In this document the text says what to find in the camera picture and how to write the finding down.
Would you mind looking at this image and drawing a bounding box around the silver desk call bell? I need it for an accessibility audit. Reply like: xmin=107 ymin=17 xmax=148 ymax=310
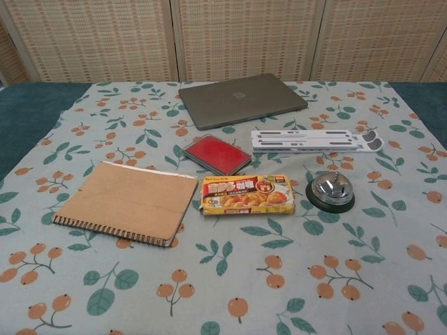
xmin=305 ymin=173 xmax=356 ymax=212

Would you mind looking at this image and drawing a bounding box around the red ink stamp pad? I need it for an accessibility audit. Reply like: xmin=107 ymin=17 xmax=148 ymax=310
xmin=182 ymin=134 xmax=252 ymax=172

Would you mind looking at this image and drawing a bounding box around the yellow curry box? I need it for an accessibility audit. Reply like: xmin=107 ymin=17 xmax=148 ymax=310
xmin=198 ymin=174 xmax=298 ymax=221

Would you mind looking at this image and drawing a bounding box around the grey closed laptop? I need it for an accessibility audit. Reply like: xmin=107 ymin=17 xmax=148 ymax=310
xmin=177 ymin=73 xmax=309 ymax=128

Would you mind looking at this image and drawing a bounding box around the white folding laptop stand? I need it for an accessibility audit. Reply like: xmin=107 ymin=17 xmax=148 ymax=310
xmin=250 ymin=126 xmax=386 ymax=154

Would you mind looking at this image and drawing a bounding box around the brown spiral notebook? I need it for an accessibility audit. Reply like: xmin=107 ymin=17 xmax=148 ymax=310
xmin=52 ymin=161 xmax=200 ymax=248

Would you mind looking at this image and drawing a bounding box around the floral printed tablecloth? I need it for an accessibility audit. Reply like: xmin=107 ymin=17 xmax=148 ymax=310
xmin=0 ymin=80 xmax=447 ymax=335

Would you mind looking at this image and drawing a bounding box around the woven folding screen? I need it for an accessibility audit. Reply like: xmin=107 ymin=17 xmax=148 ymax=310
xmin=0 ymin=0 xmax=447 ymax=87

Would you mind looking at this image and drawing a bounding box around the teal table cover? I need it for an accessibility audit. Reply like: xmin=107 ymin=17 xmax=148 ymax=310
xmin=0 ymin=80 xmax=447 ymax=147

